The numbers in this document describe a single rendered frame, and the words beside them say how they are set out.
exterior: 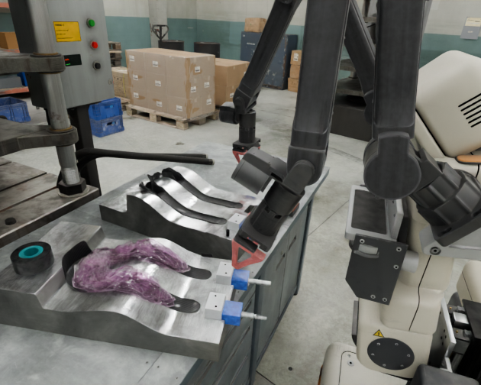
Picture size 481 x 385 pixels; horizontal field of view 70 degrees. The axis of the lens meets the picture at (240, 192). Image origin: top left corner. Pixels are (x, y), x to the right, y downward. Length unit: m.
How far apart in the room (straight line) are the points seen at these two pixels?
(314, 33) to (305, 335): 1.60
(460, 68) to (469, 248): 0.29
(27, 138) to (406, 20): 1.18
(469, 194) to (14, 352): 0.88
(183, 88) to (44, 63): 3.59
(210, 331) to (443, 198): 0.49
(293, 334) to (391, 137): 1.51
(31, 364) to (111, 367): 0.16
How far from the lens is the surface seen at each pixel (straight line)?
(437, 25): 7.31
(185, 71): 4.76
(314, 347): 1.88
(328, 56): 0.53
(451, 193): 0.58
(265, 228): 0.63
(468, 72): 0.68
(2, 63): 1.33
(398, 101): 0.54
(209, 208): 1.09
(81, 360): 0.83
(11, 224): 1.37
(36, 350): 0.88
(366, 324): 0.92
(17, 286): 0.87
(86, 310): 0.80
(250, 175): 0.59
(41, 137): 1.37
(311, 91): 0.54
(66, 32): 1.55
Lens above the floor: 1.43
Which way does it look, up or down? 27 degrees down
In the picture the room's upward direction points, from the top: 3 degrees clockwise
